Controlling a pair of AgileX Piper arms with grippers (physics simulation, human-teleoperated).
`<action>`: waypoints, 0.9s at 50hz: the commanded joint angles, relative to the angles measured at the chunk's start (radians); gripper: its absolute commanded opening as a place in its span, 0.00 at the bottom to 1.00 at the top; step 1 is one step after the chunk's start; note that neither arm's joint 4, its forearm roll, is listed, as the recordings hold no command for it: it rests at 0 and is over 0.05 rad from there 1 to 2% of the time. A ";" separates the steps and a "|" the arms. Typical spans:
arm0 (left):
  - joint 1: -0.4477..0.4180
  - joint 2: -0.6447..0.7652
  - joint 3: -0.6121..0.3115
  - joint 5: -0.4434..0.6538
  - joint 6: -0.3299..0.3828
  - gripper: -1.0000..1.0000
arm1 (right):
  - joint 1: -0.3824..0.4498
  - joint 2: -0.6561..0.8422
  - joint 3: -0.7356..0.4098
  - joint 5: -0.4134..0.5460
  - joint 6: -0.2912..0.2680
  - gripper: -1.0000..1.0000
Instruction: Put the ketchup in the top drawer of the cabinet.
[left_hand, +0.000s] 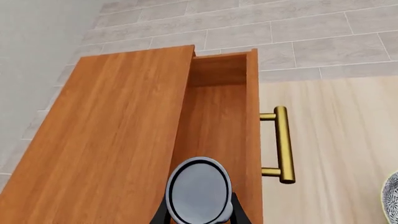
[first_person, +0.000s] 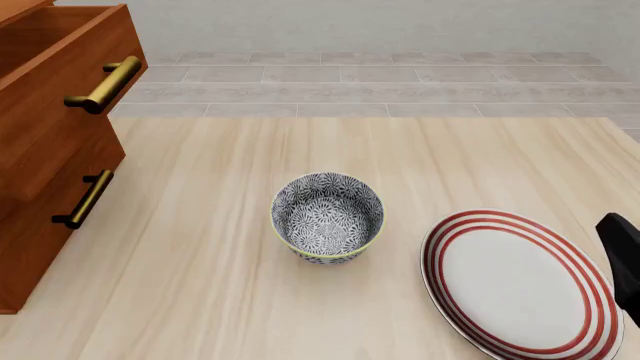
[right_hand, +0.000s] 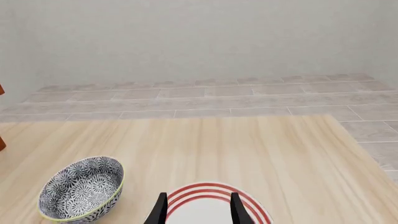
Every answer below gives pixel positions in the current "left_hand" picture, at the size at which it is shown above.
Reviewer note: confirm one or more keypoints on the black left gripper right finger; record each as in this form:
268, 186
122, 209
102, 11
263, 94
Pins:
239, 212

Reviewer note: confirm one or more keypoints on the wooden cabinet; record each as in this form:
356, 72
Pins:
102, 130

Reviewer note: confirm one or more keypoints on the patterned bowl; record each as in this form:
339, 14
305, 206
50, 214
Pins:
391, 198

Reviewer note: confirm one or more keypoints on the wooden drawer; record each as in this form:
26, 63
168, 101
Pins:
217, 112

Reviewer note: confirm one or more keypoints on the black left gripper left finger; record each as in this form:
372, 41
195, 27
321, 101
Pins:
161, 215

